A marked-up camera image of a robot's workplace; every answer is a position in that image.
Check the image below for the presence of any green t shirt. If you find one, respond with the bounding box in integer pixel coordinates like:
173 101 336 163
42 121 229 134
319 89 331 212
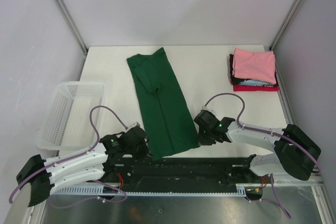
127 48 198 160

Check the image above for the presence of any red t shirt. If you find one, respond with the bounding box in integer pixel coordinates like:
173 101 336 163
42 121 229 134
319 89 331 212
232 85 279 92

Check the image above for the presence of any black printed t shirt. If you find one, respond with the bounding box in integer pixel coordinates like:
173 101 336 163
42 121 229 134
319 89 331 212
229 54 278 88

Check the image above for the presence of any pink t shirt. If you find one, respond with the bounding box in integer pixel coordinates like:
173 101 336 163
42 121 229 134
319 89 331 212
233 48 276 84

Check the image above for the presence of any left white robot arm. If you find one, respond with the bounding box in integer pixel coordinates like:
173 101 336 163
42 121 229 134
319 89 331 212
16 126 150 207

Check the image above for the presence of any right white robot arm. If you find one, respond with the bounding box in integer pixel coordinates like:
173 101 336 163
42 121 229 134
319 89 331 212
194 110 321 183

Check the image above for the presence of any white plastic basket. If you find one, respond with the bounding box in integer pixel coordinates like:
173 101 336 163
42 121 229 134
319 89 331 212
35 81 106 151

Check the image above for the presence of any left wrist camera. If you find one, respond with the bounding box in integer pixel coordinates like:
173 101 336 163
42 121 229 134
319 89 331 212
127 122 140 130

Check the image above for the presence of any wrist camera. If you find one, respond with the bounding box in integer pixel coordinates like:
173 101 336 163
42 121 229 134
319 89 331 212
127 122 140 130
201 105 216 115

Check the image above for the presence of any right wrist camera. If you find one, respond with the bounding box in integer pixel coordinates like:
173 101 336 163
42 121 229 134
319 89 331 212
201 105 216 115

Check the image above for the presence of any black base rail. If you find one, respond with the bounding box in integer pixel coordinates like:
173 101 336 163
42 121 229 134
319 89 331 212
104 157 270 193

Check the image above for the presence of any grey slotted cable duct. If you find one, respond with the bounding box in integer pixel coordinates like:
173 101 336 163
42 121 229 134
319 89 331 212
47 184 266 198

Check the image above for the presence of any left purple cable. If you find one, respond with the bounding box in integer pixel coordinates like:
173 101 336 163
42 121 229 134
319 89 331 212
9 105 128 209

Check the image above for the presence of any right aluminium frame post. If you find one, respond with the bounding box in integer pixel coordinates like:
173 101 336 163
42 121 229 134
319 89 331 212
268 0 305 51

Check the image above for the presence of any aluminium frame post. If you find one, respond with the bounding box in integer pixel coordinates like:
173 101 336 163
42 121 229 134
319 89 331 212
54 0 88 55
268 0 305 51

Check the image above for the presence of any left aluminium frame post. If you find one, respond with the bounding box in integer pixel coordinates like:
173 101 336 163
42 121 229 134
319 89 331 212
54 0 88 55

